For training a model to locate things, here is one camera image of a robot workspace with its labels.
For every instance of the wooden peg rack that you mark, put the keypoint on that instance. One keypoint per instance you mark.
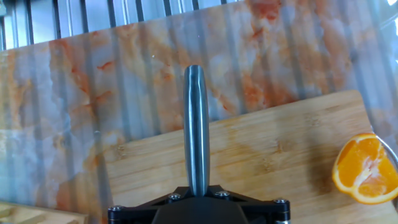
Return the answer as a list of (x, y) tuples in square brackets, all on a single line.
[(37, 216)]

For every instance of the marble pattern plastic mat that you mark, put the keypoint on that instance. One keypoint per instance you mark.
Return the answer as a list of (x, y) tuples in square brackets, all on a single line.
[(280, 56)]

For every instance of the cut orange piece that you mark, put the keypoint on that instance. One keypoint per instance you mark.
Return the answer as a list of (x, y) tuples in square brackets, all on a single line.
[(363, 168)]

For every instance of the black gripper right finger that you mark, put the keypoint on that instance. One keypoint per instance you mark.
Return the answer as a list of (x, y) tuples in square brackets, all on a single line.
[(267, 211)]

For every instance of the steel cleaver knife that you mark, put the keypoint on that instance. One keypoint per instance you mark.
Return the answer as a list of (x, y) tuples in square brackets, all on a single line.
[(196, 124)]

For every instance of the bamboo cutting board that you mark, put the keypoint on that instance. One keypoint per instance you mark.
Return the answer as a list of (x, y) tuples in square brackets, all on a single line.
[(264, 149)]

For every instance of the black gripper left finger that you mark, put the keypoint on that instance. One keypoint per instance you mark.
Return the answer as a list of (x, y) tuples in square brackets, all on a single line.
[(130, 214)]

